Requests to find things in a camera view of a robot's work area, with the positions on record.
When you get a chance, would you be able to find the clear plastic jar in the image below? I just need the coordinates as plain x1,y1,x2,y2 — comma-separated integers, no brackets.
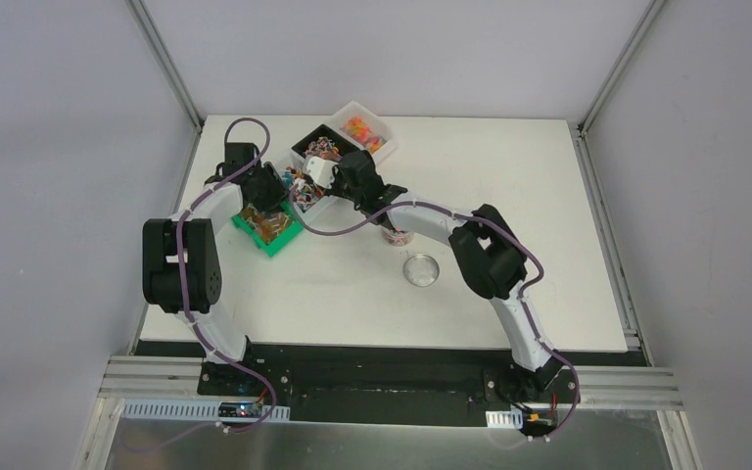
382,227,414,247

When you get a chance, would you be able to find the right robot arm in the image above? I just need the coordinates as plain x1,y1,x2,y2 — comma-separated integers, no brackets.
310,151,564,401

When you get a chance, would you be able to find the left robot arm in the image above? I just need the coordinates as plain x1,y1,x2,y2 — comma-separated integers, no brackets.
142,142,287,397

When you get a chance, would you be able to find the white lollipop bin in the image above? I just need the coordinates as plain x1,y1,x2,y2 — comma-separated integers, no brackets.
280,166,339,223

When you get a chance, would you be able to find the green candy bin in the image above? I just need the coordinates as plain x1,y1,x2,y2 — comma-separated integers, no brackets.
232,203,304,258

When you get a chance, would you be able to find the black lollipop bin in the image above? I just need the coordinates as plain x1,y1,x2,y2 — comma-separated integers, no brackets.
290,124,357,164

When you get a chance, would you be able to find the white gummy bin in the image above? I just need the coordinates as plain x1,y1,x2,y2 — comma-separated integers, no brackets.
325,101,399,165

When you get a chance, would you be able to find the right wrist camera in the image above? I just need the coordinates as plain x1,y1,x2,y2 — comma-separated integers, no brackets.
303,157,338,190

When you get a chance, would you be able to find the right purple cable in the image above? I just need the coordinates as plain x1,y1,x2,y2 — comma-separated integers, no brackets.
289,184,583,443

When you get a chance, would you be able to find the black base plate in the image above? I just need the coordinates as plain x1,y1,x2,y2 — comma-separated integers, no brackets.
197,343,577,427

